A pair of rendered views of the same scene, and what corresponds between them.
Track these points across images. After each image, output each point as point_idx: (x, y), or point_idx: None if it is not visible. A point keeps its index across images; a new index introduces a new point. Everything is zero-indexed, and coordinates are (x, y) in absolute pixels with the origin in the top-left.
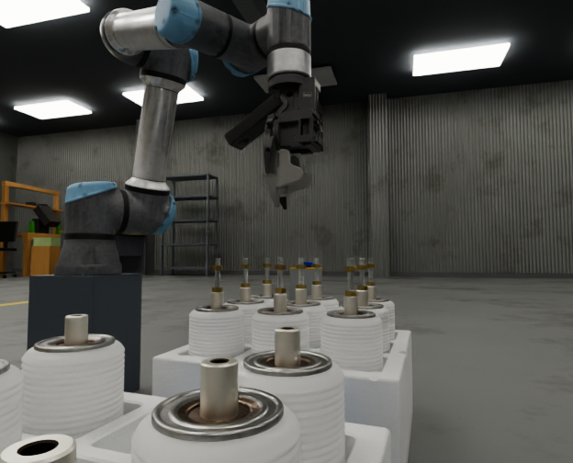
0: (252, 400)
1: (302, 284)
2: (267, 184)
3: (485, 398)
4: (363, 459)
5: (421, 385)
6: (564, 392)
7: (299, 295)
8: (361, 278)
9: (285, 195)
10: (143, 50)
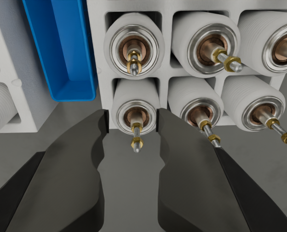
0: None
1: (218, 59)
2: (69, 128)
3: (264, 131)
4: (3, 128)
5: None
6: (274, 166)
7: (208, 54)
8: (206, 131)
9: (159, 131)
10: None
